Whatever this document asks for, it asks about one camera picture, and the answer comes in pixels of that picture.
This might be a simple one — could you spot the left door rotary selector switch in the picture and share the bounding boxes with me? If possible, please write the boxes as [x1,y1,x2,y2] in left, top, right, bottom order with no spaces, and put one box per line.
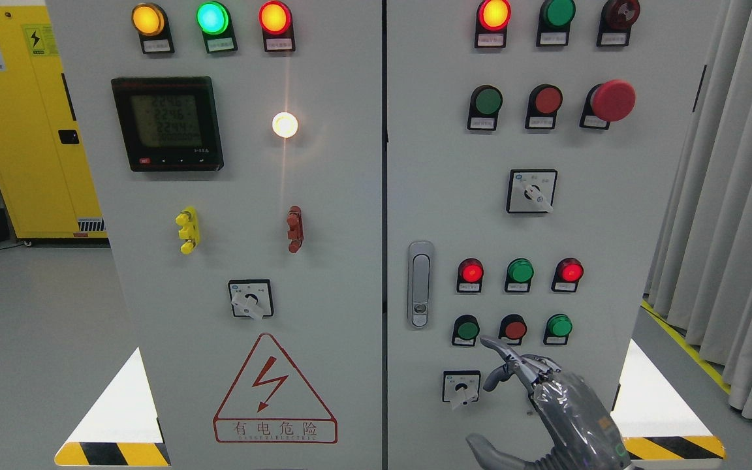
[227,279,274,319]

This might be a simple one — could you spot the green push button upper row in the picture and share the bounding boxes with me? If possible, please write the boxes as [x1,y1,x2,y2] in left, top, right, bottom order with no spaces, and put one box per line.
[467,84,503,131]

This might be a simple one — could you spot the right yellow black hazard tape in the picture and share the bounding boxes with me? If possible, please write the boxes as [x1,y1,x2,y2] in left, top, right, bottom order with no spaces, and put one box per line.
[623,435,727,462]

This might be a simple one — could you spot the black digital power meter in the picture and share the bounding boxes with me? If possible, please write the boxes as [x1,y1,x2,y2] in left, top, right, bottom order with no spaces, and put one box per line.
[112,76,224,172]

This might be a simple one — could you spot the red high voltage warning sticker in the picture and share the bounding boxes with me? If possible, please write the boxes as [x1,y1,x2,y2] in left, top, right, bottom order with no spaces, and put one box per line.
[213,333,338,444]

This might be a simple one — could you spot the grey pleated curtain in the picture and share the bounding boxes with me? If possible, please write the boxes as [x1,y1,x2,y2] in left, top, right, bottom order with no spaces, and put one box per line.
[648,1,752,419]

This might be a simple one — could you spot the white lit indicator lamp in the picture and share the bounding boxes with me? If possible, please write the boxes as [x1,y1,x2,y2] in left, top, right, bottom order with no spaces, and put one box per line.
[272,111,299,139]

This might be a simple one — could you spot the lower white rotary selector switch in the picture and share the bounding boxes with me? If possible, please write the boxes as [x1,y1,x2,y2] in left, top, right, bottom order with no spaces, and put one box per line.
[442,371,481,411]

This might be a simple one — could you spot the grey electrical control cabinet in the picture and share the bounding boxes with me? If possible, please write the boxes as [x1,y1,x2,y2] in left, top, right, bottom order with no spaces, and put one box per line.
[48,1,723,469]

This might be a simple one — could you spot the red terminal connector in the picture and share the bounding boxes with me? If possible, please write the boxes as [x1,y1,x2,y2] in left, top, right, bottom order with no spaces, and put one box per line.
[287,206,304,253]

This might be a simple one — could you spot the red indicator lamp lower left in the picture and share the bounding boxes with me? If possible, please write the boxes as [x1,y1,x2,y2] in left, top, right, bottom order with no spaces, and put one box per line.
[456,258,484,294]

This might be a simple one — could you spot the green lamp top right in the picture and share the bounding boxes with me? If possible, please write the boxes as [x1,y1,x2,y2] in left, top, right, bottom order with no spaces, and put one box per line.
[535,0,576,47]

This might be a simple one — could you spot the red mushroom emergency stop button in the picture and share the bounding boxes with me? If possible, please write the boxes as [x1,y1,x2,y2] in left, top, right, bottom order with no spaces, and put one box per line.
[579,78,636,130]

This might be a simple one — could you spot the silver door handle lock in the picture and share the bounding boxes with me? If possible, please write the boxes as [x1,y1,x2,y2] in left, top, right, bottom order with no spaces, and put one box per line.
[407,241,435,328]

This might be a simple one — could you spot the green start push button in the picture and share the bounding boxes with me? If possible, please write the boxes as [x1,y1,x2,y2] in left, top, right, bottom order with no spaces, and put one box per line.
[451,313,480,347]

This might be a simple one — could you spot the red push button upper row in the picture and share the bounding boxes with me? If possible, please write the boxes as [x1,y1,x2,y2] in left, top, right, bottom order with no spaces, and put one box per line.
[524,84,563,130]

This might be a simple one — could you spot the red stop push button lower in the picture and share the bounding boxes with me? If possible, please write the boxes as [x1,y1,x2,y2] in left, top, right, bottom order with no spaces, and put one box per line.
[498,313,527,345]

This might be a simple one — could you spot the red lit lamp top right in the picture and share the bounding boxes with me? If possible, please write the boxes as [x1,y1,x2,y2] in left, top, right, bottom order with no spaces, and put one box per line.
[474,0,512,50]

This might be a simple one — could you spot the yellow safety storage cabinet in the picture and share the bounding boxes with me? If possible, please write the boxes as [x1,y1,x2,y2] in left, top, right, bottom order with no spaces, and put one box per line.
[0,4,107,239]

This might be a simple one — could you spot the yellow indicator lamp top left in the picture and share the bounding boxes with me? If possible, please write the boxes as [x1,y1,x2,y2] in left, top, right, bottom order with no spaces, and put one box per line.
[131,3,175,54]

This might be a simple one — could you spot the grey robotic humanoid hand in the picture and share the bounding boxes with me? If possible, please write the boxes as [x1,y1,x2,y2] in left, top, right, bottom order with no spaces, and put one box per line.
[466,334,636,469]

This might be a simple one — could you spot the red indicator lamp top left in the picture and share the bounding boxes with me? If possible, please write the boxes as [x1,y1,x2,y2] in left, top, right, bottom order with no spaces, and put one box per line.
[258,1,296,53]

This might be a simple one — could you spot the left yellow black hazard tape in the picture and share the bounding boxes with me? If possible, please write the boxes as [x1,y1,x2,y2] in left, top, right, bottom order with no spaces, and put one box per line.
[54,441,170,467]

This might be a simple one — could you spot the upper right rotary selector switch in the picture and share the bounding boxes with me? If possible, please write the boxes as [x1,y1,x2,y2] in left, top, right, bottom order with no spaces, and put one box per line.
[505,169,558,215]

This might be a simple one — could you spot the green push button lower right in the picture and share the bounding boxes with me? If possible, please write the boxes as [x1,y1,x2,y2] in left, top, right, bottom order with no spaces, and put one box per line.
[542,313,573,345]

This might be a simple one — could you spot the red indicator lamp lower right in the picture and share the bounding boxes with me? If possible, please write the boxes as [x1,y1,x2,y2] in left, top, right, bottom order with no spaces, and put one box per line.
[551,258,584,292]

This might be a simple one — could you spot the green indicator lamp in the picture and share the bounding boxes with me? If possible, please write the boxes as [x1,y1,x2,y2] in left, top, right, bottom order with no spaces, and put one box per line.
[196,1,238,54]
[505,258,535,294]

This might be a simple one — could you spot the red indicator lamp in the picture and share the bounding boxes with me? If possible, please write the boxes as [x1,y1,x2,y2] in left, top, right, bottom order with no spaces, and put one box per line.
[551,258,584,292]
[456,258,484,294]
[258,1,296,53]

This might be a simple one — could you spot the green indicator lamp lower middle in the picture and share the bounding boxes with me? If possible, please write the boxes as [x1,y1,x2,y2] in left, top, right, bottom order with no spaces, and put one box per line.
[505,258,535,294]

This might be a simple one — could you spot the yellow terminal connector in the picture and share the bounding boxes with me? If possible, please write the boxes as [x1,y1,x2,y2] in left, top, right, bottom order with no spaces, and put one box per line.
[175,206,200,255]

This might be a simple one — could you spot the green indicator lamp top left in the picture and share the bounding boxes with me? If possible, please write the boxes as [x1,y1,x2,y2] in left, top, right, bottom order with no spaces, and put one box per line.
[196,1,238,54]

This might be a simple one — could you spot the dark red buzzer top right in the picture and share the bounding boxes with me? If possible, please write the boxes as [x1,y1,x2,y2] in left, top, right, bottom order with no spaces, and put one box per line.
[596,0,641,47]

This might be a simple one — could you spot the yellow black hazard tape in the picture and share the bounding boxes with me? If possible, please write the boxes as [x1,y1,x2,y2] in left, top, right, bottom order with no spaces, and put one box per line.
[623,435,727,462]
[54,441,170,467]

